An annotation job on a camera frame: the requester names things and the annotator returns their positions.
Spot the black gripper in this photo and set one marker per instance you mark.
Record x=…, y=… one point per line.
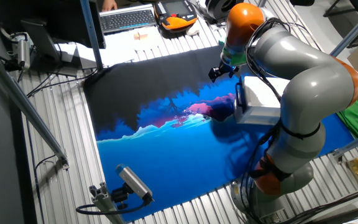
x=228, y=68

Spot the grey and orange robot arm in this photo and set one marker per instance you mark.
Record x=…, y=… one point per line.
x=315, y=87

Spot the white plastic drawer cabinet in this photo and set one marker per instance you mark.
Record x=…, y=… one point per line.
x=259, y=93

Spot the person's hand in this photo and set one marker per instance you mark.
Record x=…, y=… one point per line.
x=109, y=4

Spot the white rounded plastic object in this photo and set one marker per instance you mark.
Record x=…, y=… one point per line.
x=193, y=29

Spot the black round spool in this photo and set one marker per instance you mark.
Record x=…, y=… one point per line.
x=219, y=7

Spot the orange and black teach pendant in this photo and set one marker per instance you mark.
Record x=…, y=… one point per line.
x=176, y=21

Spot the light wooden block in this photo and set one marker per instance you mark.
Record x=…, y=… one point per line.
x=140, y=35

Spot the printed forest landscape mat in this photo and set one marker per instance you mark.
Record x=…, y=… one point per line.
x=166, y=161

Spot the white paper sheet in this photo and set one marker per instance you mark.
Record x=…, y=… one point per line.
x=120, y=46

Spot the black computer keyboard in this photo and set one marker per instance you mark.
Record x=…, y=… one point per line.
x=126, y=20

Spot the black computer monitor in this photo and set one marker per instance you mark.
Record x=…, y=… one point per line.
x=61, y=18

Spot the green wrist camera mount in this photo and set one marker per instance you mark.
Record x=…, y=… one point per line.
x=233, y=53

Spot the aluminium frame bar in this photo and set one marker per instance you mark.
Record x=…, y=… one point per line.
x=26, y=105
x=356, y=143
x=353, y=32

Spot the silver depth camera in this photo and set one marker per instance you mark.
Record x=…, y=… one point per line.
x=132, y=180
x=23, y=53

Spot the aluminium frame post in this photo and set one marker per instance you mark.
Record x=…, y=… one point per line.
x=90, y=31

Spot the black camera ball mount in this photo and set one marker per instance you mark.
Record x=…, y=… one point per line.
x=120, y=195

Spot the short aluminium extrusion mount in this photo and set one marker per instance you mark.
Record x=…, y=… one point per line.
x=102, y=199

